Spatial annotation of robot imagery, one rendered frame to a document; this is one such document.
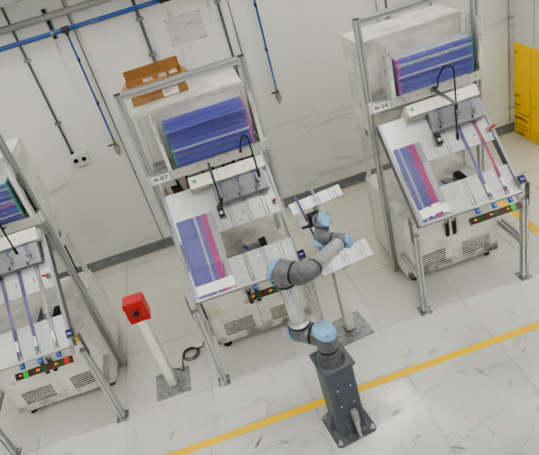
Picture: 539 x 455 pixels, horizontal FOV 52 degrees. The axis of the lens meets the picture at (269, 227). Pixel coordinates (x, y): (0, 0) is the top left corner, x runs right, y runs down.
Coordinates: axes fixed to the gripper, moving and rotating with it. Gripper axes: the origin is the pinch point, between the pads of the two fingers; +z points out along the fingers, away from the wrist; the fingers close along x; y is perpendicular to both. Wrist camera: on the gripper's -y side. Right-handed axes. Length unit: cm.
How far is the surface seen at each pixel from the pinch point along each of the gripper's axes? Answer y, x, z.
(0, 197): 83, 159, 28
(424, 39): 79, -116, 7
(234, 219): 19, 37, 27
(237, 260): -5, 46, 21
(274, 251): -8.0, 23.4, 17.2
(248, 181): 38.0, 20.1, 25.2
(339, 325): -78, -7, 57
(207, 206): 33, 49, 33
